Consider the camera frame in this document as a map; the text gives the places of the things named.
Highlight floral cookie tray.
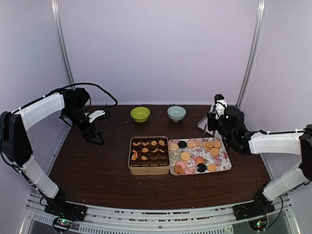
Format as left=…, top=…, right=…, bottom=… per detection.
left=169, top=137, right=232, bottom=176

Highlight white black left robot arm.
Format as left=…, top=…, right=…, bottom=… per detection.
left=0, top=82, right=111, bottom=216

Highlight round patterned biscuit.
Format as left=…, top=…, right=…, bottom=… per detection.
left=169, top=143, right=179, bottom=150

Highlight aluminium corner post left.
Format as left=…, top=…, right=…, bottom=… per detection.
left=51, top=0, right=76, bottom=90

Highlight black sandwich cookie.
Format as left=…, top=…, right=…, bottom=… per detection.
left=197, top=163, right=207, bottom=173

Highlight aluminium corner post right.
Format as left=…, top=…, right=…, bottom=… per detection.
left=236, top=0, right=267, bottom=110

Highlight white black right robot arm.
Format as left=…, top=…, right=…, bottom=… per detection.
left=207, top=106, right=312, bottom=220

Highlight metal serving tongs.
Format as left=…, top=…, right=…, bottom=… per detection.
left=203, top=123, right=215, bottom=137

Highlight gold cookie tin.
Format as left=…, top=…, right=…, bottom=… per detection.
left=128, top=136, right=170, bottom=176

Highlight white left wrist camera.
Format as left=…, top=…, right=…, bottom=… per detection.
left=85, top=110, right=111, bottom=123

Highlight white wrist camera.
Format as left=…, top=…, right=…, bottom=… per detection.
left=211, top=94, right=228, bottom=119
left=85, top=110, right=111, bottom=123

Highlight pink round cookie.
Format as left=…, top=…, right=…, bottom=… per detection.
left=175, top=161, right=186, bottom=170

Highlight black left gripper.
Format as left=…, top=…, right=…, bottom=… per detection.
left=62, top=106, right=104, bottom=145

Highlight aluminium corner post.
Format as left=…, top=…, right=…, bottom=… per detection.
left=236, top=0, right=267, bottom=110
left=51, top=0, right=76, bottom=90

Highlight green bowl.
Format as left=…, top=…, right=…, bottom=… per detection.
left=130, top=106, right=151, bottom=123

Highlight light blue striped bowl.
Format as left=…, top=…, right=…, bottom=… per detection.
left=167, top=105, right=187, bottom=122

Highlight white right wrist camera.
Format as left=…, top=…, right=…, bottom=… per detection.
left=211, top=94, right=228, bottom=119

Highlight aluminium front rail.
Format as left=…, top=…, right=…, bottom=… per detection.
left=19, top=191, right=302, bottom=234

